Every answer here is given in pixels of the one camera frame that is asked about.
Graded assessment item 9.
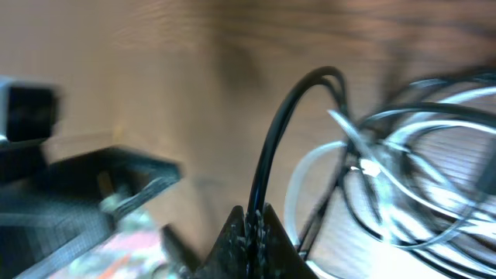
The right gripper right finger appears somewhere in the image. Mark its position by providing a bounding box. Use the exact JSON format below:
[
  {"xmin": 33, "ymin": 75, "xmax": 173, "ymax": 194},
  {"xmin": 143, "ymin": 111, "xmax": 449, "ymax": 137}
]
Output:
[{"xmin": 255, "ymin": 203, "xmax": 318, "ymax": 279}]

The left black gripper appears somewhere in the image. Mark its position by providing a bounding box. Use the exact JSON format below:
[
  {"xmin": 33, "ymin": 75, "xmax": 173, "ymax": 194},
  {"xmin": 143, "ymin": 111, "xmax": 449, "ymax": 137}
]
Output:
[{"xmin": 1, "ymin": 146, "xmax": 181, "ymax": 278}]

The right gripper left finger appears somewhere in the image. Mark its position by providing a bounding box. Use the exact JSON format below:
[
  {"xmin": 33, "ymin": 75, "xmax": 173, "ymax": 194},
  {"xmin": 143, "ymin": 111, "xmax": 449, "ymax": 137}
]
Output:
[{"xmin": 195, "ymin": 205, "xmax": 246, "ymax": 279}]

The white usb cable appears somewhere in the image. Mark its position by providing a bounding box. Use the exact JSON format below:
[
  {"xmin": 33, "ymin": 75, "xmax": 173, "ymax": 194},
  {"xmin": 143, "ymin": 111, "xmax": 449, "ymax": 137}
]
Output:
[{"xmin": 283, "ymin": 87, "xmax": 496, "ymax": 279}]

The thin black cable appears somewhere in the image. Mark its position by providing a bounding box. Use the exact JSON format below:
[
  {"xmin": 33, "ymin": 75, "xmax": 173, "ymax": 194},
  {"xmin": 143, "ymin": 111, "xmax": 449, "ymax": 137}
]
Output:
[{"xmin": 301, "ymin": 69, "xmax": 496, "ymax": 279}]

